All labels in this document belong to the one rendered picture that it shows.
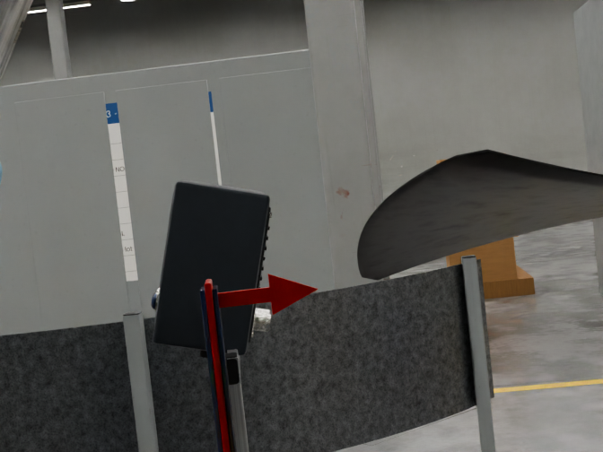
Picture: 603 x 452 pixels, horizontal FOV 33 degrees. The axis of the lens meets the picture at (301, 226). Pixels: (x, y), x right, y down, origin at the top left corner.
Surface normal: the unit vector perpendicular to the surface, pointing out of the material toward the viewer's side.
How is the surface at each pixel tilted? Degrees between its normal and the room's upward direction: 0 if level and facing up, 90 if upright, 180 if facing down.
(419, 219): 163
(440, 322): 90
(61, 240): 90
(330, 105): 90
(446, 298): 90
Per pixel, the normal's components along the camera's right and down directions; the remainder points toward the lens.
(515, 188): 0.00, 0.99
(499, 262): -0.11, 0.07
